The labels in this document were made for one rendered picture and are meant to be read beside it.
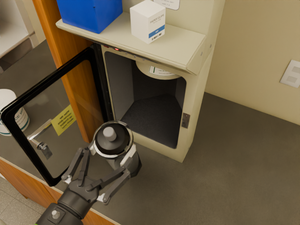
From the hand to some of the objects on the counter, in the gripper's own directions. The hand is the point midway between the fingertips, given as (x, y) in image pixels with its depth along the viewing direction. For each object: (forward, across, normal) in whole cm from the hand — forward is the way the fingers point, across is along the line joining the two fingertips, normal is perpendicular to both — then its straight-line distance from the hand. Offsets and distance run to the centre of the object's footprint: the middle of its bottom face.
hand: (115, 147), depth 73 cm
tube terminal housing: (+31, +1, +26) cm, 41 cm away
